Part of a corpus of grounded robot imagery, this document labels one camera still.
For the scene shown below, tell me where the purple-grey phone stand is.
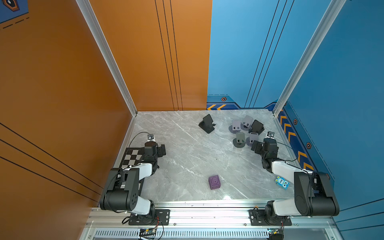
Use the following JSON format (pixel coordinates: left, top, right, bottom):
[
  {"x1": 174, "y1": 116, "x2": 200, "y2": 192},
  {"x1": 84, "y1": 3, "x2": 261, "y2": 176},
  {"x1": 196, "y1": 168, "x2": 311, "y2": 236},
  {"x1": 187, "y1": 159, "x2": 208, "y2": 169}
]
[
  {"x1": 246, "y1": 133, "x2": 259, "y2": 147},
  {"x1": 241, "y1": 116, "x2": 254, "y2": 131},
  {"x1": 229, "y1": 120, "x2": 242, "y2": 134}
]

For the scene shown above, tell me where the dark grey round phone stand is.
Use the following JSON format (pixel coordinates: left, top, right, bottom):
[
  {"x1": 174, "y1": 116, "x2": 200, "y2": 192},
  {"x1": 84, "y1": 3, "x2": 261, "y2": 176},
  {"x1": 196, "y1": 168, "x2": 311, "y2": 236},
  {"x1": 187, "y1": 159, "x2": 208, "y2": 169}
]
[{"x1": 233, "y1": 132, "x2": 246, "y2": 148}]

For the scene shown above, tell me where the black phone stand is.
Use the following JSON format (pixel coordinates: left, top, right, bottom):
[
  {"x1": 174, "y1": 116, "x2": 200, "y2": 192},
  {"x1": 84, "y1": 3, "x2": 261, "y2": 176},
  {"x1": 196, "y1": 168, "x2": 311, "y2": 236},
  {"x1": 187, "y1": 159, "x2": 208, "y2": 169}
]
[
  {"x1": 249, "y1": 120, "x2": 265, "y2": 135},
  {"x1": 199, "y1": 114, "x2": 216, "y2": 134}
]

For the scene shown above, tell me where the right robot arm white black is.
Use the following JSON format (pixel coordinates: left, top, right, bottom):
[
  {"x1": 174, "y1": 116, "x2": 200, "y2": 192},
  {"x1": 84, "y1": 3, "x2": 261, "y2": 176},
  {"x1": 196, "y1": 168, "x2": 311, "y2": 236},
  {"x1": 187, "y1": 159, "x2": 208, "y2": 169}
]
[{"x1": 252, "y1": 138, "x2": 340, "y2": 226}]

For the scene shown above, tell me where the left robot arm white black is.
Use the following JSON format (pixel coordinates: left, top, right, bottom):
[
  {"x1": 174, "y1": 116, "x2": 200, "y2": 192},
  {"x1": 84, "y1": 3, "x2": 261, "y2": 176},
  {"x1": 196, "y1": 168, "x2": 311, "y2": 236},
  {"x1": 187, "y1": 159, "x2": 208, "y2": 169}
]
[{"x1": 100, "y1": 142, "x2": 166, "y2": 219}]

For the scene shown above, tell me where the black white checkerboard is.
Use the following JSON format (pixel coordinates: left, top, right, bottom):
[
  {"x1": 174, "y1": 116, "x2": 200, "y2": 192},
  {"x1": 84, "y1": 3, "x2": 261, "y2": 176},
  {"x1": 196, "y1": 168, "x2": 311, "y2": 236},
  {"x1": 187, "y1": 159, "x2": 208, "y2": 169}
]
[{"x1": 121, "y1": 148, "x2": 153, "y2": 181}]

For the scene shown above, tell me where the blue cartoon sticker card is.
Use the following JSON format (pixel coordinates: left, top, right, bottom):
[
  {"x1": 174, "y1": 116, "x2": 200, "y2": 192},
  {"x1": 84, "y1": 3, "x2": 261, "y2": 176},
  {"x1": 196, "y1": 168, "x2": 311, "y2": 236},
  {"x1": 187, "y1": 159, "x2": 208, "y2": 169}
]
[{"x1": 275, "y1": 176, "x2": 290, "y2": 190}]

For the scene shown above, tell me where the purple square box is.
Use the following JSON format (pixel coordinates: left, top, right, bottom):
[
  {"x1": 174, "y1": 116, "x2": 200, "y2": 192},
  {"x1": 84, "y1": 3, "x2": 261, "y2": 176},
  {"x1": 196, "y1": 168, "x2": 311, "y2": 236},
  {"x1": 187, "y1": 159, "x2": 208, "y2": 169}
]
[{"x1": 208, "y1": 175, "x2": 221, "y2": 190}]

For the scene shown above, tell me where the green circuit board left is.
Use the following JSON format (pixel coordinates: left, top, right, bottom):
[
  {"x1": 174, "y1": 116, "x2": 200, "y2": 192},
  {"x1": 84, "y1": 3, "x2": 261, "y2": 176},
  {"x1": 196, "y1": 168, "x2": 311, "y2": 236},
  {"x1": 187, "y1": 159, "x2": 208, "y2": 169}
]
[{"x1": 139, "y1": 228, "x2": 157, "y2": 240}]

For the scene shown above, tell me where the circuit board right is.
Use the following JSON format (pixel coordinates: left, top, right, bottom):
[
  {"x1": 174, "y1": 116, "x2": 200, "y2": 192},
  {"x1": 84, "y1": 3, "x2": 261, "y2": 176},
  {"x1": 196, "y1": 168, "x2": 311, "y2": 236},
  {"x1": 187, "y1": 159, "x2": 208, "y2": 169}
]
[{"x1": 268, "y1": 229, "x2": 284, "y2": 240}]

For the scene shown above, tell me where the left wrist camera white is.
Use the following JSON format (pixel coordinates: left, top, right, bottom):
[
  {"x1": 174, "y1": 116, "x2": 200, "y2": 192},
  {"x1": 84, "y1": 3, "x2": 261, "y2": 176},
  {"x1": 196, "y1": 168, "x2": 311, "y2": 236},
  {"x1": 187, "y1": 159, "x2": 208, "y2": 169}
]
[{"x1": 147, "y1": 134, "x2": 155, "y2": 143}]

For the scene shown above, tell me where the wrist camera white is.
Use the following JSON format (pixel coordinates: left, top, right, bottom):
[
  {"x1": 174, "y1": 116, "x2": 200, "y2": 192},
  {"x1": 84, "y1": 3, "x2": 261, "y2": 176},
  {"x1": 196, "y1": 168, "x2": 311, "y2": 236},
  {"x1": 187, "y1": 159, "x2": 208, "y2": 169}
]
[
  {"x1": 147, "y1": 134, "x2": 155, "y2": 143},
  {"x1": 266, "y1": 131, "x2": 275, "y2": 141}
]

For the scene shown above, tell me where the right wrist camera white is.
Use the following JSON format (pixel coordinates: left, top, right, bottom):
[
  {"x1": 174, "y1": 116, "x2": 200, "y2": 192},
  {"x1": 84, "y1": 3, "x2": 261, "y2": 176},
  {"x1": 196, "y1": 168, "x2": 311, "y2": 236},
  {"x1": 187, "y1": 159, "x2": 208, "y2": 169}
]
[{"x1": 266, "y1": 131, "x2": 275, "y2": 141}]

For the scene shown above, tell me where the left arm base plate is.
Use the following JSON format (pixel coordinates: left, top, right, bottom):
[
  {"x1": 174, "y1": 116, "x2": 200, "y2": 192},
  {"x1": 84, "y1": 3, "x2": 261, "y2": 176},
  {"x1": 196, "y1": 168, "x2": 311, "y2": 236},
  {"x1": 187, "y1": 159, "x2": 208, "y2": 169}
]
[{"x1": 128, "y1": 209, "x2": 171, "y2": 226}]

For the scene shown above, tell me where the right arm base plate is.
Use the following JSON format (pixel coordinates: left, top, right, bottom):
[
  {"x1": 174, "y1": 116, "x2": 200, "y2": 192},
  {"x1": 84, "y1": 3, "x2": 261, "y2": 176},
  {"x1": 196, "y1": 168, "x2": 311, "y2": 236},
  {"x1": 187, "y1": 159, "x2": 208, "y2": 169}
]
[{"x1": 248, "y1": 209, "x2": 292, "y2": 227}]

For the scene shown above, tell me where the aluminium front rail frame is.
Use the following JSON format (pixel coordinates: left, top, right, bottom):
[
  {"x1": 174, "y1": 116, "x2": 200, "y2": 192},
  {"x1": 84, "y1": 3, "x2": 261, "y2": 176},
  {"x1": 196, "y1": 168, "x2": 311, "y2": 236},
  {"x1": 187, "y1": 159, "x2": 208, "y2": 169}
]
[{"x1": 80, "y1": 199, "x2": 343, "y2": 240}]

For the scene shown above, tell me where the right aluminium corner post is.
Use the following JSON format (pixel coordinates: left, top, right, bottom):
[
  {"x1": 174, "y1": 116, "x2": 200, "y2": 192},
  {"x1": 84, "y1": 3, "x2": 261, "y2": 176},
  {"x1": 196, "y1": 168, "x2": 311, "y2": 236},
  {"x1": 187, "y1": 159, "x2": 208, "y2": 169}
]
[{"x1": 273, "y1": 0, "x2": 346, "y2": 117}]

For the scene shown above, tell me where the aluminium corner post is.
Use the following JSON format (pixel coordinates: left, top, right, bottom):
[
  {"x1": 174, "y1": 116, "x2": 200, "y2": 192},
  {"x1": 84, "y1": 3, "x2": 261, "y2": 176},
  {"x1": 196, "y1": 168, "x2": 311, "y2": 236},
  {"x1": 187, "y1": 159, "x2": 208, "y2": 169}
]
[
  {"x1": 273, "y1": 0, "x2": 346, "y2": 117},
  {"x1": 76, "y1": 0, "x2": 138, "y2": 117}
]

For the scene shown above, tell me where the left aluminium corner post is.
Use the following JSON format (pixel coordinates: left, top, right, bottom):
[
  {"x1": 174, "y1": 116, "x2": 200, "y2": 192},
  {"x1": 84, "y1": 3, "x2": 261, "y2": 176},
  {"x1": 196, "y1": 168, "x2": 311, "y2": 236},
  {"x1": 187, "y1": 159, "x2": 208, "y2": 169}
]
[{"x1": 76, "y1": 0, "x2": 138, "y2": 117}]

